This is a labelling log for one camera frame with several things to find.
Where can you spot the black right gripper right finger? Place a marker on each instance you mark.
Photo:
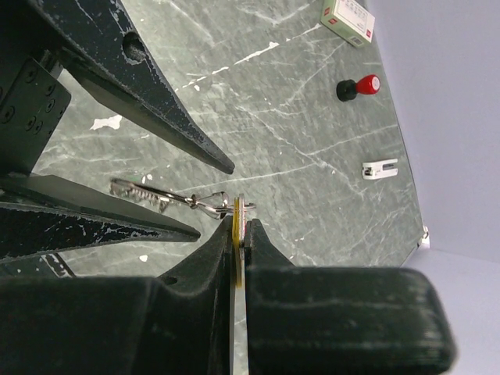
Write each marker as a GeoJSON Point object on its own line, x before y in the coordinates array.
{"type": "Point", "coordinates": [340, 320]}

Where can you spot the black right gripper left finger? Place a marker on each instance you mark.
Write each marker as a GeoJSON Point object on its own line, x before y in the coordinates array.
{"type": "Point", "coordinates": [181, 322]}

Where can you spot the red and black stamp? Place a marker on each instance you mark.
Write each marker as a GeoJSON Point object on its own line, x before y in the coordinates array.
{"type": "Point", "coordinates": [348, 90]}

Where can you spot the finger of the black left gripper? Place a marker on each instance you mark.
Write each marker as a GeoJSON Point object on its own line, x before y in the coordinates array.
{"type": "Point", "coordinates": [47, 214]}

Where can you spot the yellow key tag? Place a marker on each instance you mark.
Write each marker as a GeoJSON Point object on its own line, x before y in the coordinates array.
{"type": "Point", "coordinates": [238, 236]}

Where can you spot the white cardboard box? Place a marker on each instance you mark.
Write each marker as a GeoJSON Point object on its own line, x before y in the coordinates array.
{"type": "Point", "coordinates": [349, 20]}

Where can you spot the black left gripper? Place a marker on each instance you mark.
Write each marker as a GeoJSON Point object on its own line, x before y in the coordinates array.
{"type": "Point", "coordinates": [98, 44]}

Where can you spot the white stapler remover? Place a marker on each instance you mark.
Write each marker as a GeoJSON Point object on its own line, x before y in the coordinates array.
{"type": "Point", "coordinates": [379, 169]}

